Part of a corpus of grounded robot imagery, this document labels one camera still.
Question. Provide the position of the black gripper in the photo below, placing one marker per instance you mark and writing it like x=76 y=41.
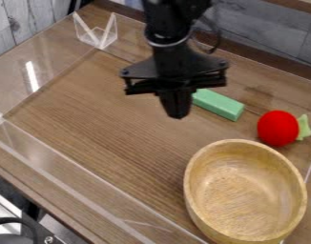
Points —
x=175 y=67

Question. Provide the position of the red plush fruit green leaf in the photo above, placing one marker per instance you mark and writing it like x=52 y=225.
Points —
x=279 y=128

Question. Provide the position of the wooden bowl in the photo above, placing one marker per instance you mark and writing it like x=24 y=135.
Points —
x=244 y=193

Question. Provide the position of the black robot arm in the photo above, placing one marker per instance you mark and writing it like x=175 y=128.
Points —
x=170 y=19

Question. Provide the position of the green foam block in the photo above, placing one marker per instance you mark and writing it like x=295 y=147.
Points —
x=219 y=104

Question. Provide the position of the black metal stand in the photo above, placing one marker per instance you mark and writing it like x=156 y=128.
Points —
x=44 y=235

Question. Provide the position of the clear acrylic corner bracket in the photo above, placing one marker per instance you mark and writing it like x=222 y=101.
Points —
x=96 y=37

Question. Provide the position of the clear acrylic tray wall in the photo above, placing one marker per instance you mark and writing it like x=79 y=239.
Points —
x=102 y=212

